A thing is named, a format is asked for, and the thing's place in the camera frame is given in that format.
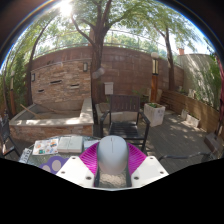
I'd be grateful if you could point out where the white flat box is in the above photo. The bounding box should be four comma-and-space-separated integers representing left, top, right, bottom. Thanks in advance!
56, 135, 84, 154

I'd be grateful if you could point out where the dark metal mesh chair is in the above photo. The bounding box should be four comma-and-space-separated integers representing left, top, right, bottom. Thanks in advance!
158, 150, 219, 168

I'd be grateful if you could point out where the stone raised garden bed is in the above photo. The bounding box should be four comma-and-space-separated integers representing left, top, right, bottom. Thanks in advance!
9, 97, 95, 144

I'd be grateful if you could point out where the white square planter box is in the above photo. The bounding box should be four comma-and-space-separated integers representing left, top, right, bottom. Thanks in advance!
143, 102, 166, 128

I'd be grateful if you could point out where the black metal chair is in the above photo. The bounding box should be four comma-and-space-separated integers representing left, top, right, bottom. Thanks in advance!
0, 114, 19, 158

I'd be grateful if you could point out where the slender tree trunk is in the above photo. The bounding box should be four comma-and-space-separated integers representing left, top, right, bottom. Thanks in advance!
162, 26, 176, 92

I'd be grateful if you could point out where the white computer mouse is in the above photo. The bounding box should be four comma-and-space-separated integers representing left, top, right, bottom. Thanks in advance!
96, 135, 130, 176

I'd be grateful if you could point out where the wooden lamp post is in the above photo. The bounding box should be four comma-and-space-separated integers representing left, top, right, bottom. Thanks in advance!
150, 51, 160, 103

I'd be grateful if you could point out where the dark wooden slatted armchair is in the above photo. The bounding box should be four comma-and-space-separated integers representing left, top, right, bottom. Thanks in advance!
99, 94, 151, 153

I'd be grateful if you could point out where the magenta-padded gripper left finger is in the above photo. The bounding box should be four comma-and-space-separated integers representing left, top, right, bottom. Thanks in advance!
55, 141, 101, 188

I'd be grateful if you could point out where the white wall utility box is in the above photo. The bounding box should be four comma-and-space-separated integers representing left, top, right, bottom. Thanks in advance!
104, 81, 114, 96

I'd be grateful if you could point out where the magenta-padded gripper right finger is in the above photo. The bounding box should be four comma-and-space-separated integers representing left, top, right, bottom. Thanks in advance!
125, 142, 170, 188

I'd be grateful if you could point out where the white licence plate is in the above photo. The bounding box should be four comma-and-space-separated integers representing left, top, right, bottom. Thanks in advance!
18, 147, 33, 164

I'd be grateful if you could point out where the purple paw-shaped mouse pad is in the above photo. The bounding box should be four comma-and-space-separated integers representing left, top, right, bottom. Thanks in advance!
39, 155, 69, 175

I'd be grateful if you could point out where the colourful picture sheet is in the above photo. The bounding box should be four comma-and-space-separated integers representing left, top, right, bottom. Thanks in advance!
32, 138, 60, 156

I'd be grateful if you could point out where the large tree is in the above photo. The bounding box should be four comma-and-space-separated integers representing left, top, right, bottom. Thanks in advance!
68, 0, 134, 104

